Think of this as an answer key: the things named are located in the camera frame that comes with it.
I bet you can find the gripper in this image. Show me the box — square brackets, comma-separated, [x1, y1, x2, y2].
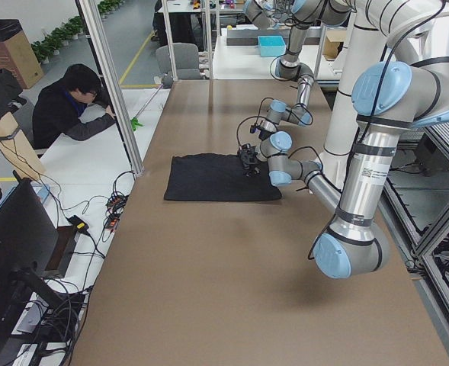
[249, 121, 276, 141]
[237, 143, 261, 177]

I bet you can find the black t-shirt with logo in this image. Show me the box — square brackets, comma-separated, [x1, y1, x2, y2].
[164, 153, 282, 202]

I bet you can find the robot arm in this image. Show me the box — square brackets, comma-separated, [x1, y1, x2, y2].
[244, 1, 351, 126]
[238, 1, 449, 278]

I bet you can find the blue plastic bin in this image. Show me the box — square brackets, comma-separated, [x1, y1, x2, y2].
[258, 35, 286, 57]

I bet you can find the grey office chair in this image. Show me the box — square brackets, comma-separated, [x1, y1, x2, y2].
[156, 43, 202, 80]

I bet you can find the seated person in black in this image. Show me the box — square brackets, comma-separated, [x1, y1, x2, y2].
[32, 63, 116, 149]

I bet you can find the black Huawei monitor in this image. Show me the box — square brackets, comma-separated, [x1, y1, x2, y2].
[0, 179, 58, 352]

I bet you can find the brown cardboard box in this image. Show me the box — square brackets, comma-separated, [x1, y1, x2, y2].
[0, 19, 44, 89]

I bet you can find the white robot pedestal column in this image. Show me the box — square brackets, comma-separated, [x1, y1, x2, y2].
[320, 8, 385, 189]

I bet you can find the aluminium frame post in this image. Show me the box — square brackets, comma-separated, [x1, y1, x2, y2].
[75, 0, 144, 177]

